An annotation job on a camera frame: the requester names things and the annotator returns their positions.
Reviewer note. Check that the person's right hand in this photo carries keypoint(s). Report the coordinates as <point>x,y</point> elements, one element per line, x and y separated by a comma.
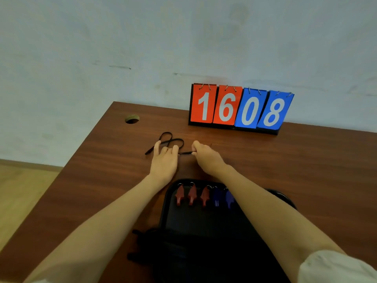
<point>209,162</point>

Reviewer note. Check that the person's left hand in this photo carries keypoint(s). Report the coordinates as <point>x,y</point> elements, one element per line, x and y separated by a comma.
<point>163,166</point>

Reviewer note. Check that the person's right fingers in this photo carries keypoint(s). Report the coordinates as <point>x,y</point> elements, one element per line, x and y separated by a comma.
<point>198,148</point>

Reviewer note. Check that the person's left fingers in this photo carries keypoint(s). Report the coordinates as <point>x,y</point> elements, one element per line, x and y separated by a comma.
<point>165,153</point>

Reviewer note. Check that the person's left forearm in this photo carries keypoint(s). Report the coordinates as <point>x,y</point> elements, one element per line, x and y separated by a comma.
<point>106,226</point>

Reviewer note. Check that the person's right forearm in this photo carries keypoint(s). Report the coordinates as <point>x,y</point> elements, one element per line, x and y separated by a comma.
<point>274,215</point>

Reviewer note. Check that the red flip card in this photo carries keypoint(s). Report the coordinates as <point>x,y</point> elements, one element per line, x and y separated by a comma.
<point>232,114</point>
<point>196,109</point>

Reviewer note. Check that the black scoreboard stand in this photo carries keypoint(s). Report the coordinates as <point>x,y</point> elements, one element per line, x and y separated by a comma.
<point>253,131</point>

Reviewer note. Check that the blue flip card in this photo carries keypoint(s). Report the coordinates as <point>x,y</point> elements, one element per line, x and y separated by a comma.
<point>284,109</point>
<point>260,114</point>

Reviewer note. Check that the black zip carrying case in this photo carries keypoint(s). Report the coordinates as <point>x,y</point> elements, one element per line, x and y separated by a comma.
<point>206,232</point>

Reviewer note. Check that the black rounded object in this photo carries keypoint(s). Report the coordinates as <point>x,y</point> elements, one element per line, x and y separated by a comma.
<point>283,198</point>

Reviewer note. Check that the white sleeve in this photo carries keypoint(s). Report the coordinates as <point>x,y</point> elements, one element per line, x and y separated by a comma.
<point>332,269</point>

